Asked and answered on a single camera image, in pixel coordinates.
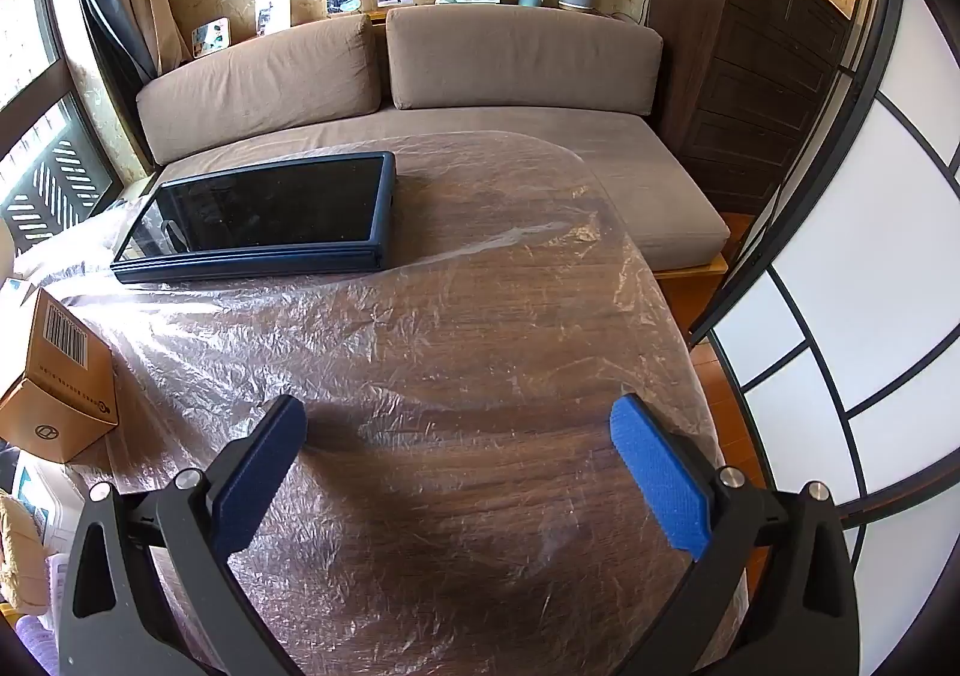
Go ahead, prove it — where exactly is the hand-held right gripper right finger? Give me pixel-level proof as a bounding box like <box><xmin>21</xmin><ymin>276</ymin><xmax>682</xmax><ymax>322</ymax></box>
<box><xmin>609</xmin><ymin>392</ymin><xmax>863</xmax><ymax>676</ymax></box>

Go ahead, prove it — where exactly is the brown fabric sofa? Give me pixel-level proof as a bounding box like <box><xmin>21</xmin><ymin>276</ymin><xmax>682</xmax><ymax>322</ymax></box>
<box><xmin>135</xmin><ymin>4</ymin><xmax>732</xmax><ymax>276</ymax></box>

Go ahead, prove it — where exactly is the window with dark frame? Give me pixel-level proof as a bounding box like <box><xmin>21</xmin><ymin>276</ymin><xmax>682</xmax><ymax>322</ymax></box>
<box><xmin>0</xmin><ymin>0</ymin><xmax>125</xmax><ymax>257</ymax></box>

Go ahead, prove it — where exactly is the clear plastic table cover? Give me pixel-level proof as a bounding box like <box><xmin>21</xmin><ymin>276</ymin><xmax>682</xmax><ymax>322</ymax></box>
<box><xmin>0</xmin><ymin>130</ymin><xmax>751</xmax><ymax>676</ymax></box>

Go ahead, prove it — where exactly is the brown cardboard box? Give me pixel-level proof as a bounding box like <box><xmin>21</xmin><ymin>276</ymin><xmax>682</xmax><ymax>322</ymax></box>
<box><xmin>0</xmin><ymin>286</ymin><xmax>121</xmax><ymax>465</ymax></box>

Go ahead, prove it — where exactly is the tall standing photo card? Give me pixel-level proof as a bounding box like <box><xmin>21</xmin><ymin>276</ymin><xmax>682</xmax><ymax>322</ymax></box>
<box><xmin>253</xmin><ymin>0</ymin><xmax>291</xmax><ymax>37</ymax></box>

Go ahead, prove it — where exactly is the beige fluffy sponge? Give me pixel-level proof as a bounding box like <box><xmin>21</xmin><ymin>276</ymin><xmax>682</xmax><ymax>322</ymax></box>
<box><xmin>0</xmin><ymin>492</ymin><xmax>52</xmax><ymax>609</ymax></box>

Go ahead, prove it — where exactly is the dark blue tablet monitor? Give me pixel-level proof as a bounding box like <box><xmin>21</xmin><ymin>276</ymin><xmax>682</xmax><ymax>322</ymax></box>
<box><xmin>111</xmin><ymin>151</ymin><xmax>398</xmax><ymax>285</ymax></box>

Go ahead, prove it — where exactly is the white rounded photo frame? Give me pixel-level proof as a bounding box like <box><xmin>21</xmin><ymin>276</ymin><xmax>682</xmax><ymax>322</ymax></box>
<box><xmin>191</xmin><ymin>17</ymin><xmax>232</xmax><ymax>59</ymax></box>

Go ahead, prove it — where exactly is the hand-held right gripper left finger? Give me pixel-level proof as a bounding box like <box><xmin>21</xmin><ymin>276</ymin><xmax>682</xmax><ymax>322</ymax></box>
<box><xmin>56</xmin><ymin>394</ymin><xmax>308</xmax><ymax>676</ymax></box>

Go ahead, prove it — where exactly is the dark wooden cabinet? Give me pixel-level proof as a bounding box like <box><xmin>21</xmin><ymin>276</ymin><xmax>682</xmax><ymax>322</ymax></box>
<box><xmin>646</xmin><ymin>0</ymin><xmax>856</xmax><ymax>216</ymax></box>

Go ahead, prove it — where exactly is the blue and white carton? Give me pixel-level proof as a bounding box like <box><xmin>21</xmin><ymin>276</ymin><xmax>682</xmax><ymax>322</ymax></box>
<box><xmin>11</xmin><ymin>462</ymin><xmax>57</xmax><ymax>523</ymax></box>

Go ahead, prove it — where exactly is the white paper screen divider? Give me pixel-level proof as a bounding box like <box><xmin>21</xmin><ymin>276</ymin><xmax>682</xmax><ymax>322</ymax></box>
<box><xmin>686</xmin><ymin>0</ymin><xmax>960</xmax><ymax>676</ymax></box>

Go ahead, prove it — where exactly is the lavender translucent container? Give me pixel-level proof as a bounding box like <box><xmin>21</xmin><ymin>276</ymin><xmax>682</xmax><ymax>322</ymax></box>
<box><xmin>0</xmin><ymin>612</ymin><xmax>61</xmax><ymax>676</ymax></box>

